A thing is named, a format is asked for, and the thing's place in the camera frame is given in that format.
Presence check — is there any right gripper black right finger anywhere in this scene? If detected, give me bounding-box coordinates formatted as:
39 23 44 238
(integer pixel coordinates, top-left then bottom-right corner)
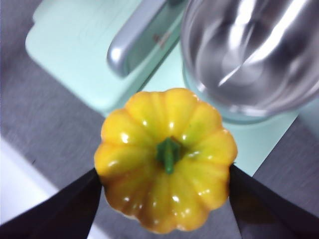
227 164 319 239

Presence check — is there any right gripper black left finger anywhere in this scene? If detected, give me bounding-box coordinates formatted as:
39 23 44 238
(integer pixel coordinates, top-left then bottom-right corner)
0 166 103 239

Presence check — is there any yellow pumpkin with green stem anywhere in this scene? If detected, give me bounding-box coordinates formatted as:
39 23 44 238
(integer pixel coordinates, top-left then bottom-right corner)
94 87 238 235

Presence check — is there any mint green cooker base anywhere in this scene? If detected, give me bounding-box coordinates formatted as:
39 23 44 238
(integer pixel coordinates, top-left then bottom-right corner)
129 14 300 176

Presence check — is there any mint green hinged grill cover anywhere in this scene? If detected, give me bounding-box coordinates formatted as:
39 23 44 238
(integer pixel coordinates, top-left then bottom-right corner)
24 0 185 118

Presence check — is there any mint green pot with handle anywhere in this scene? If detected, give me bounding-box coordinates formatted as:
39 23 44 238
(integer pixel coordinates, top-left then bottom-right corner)
180 0 319 124

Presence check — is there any silver grill cover handle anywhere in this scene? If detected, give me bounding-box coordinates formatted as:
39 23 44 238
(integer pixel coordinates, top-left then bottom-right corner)
107 0 185 79

